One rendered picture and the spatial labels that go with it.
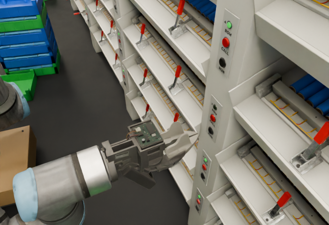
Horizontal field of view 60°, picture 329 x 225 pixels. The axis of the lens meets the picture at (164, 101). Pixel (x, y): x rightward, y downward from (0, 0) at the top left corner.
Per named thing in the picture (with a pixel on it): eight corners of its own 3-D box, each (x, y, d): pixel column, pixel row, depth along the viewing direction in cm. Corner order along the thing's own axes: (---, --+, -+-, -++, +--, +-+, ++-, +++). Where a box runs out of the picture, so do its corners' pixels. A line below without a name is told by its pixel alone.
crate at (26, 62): (3, 69, 171) (-2, 58, 165) (10, 50, 185) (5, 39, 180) (55, 63, 175) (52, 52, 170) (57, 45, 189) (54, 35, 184)
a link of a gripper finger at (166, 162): (188, 156, 60) (150, 171, 57) (188, 160, 61) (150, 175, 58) (178, 139, 63) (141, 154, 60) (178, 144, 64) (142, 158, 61)
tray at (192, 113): (202, 144, 78) (194, 127, 71) (127, 37, 118) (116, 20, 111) (263, 104, 79) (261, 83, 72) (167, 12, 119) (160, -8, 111)
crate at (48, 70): (8, 79, 176) (3, 69, 171) (14, 61, 191) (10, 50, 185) (58, 73, 181) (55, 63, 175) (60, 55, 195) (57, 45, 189)
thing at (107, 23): (124, 63, 137) (110, 43, 127) (90, 11, 177) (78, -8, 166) (159, 41, 138) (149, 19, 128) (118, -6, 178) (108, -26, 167)
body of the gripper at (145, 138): (169, 142, 55) (108, 165, 51) (168, 167, 61) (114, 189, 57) (152, 116, 60) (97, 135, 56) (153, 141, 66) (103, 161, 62)
